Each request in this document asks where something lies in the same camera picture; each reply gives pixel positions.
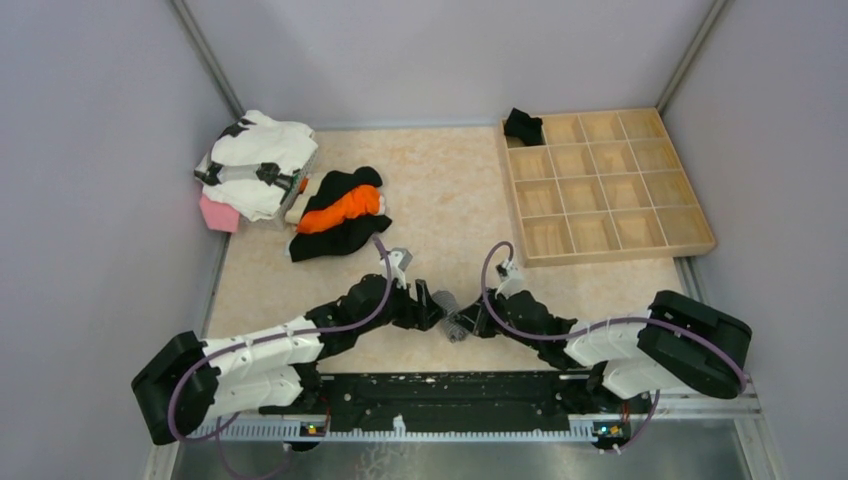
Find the white black clothes pile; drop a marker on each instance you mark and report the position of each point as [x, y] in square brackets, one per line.
[254, 164]

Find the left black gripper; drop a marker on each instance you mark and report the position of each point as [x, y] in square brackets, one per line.
[421, 314]

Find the white perforated basket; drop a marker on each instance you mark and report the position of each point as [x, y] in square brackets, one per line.
[277, 222]

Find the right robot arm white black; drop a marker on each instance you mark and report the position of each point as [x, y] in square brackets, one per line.
[676, 342]

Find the orange underwear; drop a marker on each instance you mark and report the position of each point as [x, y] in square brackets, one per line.
[361, 201]

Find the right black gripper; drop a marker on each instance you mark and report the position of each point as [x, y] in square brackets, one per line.
[477, 320]

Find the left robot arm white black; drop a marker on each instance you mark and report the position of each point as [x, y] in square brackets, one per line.
[191, 380]

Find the black metal base rail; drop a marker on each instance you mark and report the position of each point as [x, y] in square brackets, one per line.
[474, 407]

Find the grey striped underwear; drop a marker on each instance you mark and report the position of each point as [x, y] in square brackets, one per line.
[450, 323]

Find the pink cloth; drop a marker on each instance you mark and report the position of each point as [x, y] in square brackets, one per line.
[219, 216]

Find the wooden compartment tray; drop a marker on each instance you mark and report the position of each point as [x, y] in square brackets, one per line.
[606, 186]

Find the black boxer underwear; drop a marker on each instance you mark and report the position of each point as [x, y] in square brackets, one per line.
[524, 127]

